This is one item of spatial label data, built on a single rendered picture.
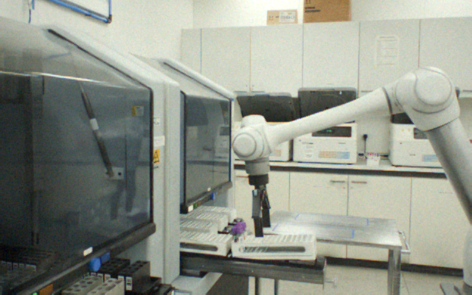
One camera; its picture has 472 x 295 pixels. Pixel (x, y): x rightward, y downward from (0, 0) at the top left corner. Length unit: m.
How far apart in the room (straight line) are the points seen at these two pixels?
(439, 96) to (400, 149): 2.55
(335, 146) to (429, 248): 1.15
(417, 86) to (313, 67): 2.88
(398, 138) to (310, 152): 0.75
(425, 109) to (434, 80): 0.08
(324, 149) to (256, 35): 1.31
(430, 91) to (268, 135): 0.48
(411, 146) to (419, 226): 0.67
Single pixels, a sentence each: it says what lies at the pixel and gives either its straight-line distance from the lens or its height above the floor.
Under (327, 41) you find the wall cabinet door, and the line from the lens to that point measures 4.14.
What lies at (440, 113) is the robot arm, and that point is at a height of 1.34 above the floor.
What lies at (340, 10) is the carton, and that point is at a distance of 4.23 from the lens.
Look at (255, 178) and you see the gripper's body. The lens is 1.51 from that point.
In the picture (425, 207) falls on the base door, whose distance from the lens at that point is 3.91.
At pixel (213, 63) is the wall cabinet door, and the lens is 4.32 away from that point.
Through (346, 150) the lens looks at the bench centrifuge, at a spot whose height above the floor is 1.02.
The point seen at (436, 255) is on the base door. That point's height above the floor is 0.17.
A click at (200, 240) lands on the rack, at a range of 1.61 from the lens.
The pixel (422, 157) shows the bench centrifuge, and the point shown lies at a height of 0.99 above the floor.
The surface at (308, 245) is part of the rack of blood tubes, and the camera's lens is 1.52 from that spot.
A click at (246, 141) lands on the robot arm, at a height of 1.24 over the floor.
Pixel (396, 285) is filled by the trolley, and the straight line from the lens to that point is 1.89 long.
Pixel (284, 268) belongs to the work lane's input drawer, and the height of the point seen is 0.80.
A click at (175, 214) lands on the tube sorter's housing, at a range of 1.54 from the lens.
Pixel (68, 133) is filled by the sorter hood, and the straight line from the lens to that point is 0.96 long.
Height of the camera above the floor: 1.33
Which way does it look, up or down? 3 degrees down
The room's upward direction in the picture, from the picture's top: 1 degrees clockwise
